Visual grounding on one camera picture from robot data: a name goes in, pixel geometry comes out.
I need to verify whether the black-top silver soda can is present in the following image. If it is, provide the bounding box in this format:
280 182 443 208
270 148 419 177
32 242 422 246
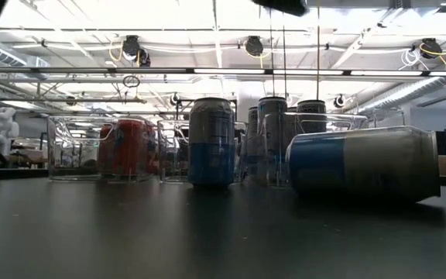
247 105 260 177
296 99 328 136
257 96 289 187

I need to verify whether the clear plastic bin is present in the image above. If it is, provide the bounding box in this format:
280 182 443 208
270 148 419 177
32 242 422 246
46 115 160 183
256 111 370 190
156 118 249 184

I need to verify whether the white and blue soda can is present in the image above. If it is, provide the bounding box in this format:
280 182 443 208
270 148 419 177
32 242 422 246
286 125 442 204
187 97 237 188

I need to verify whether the red Fanta soda can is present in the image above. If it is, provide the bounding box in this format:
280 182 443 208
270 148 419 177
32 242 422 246
111 118 147 181
98 123 114 177

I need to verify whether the grey horizontal ceiling pipe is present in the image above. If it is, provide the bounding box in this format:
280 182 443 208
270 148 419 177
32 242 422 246
0 97 148 105

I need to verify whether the black ceiling cable reel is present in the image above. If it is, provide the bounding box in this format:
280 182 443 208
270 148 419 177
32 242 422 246
244 36 265 58
419 37 443 60
121 35 142 57

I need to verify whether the thin hanging black cable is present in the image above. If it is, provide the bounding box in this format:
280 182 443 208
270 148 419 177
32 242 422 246
316 0 321 101
269 15 274 98
282 15 286 98

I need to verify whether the yellow ceiling cable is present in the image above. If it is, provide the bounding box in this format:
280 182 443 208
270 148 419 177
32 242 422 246
108 38 125 63

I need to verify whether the hanging black cable ring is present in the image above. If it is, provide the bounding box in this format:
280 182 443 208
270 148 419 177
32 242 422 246
122 74 142 89

